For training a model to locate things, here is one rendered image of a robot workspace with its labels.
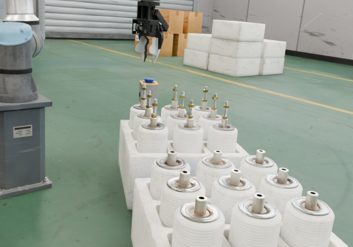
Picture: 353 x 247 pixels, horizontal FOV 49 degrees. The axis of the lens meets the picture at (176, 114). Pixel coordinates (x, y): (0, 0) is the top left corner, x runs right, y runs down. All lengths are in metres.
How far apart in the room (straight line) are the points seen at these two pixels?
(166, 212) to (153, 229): 0.05
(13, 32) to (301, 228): 0.95
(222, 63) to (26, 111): 3.07
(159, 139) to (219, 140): 0.20
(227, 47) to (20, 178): 3.08
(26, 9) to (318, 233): 1.10
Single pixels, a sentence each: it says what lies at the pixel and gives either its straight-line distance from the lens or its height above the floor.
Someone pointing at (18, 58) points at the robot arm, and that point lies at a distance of 1.28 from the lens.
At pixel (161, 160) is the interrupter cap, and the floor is 0.25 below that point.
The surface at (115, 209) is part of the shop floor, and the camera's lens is 1.26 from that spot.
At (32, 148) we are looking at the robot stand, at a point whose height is 0.15.
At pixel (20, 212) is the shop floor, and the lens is 1.28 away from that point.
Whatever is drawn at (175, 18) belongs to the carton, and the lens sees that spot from 5.24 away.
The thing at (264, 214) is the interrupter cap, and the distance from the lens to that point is 0.78.
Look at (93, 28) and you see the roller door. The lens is 6.86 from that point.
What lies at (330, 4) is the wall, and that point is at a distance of 6.87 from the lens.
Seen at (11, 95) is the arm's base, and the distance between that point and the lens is 1.28.
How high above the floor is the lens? 0.62
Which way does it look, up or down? 15 degrees down
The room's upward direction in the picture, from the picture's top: 5 degrees clockwise
